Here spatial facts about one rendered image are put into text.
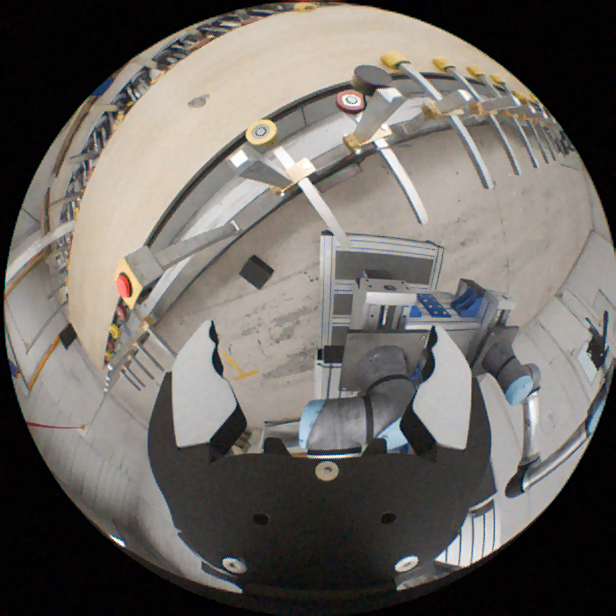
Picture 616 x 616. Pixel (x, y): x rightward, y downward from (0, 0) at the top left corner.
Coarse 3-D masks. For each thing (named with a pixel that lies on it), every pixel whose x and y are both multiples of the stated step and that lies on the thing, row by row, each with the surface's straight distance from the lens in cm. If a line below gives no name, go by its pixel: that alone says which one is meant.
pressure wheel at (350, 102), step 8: (344, 96) 62; (352, 96) 62; (360, 96) 62; (336, 104) 62; (344, 104) 60; (352, 104) 60; (360, 104) 61; (344, 112) 62; (352, 112) 61; (360, 112) 62
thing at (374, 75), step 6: (366, 66) 39; (372, 66) 39; (360, 72) 37; (366, 72) 38; (372, 72) 38; (378, 72) 38; (384, 72) 39; (366, 78) 36; (372, 78) 37; (378, 78) 37; (384, 78) 38; (390, 78) 38; (378, 84) 36; (384, 84) 37; (366, 102) 46
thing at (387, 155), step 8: (376, 144) 61; (384, 144) 62; (384, 152) 61; (392, 152) 62; (384, 160) 63; (392, 160) 61; (392, 168) 61; (400, 168) 61; (400, 176) 61; (400, 184) 62; (408, 184) 62; (408, 192) 61; (416, 192) 62; (408, 200) 63; (416, 200) 62; (416, 208) 62; (424, 208) 64; (416, 216) 65; (424, 216) 64
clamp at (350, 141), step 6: (378, 132) 62; (384, 132) 62; (390, 132) 63; (342, 138) 61; (348, 138) 59; (354, 138) 59; (372, 138) 60; (378, 138) 61; (384, 138) 66; (348, 144) 59; (354, 144) 59; (360, 144) 59; (366, 144) 62
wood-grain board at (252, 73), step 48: (240, 48) 92; (288, 48) 82; (336, 48) 81; (384, 48) 89; (432, 48) 112; (144, 96) 113; (192, 96) 81; (240, 96) 68; (288, 96) 62; (528, 96) 202; (144, 144) 87; (192, 144) 68; (96, 192) 120; (144, 192) 79; (96, 240) 118; (144, 240) 80; (96, 288) 133; (96, 336) 181
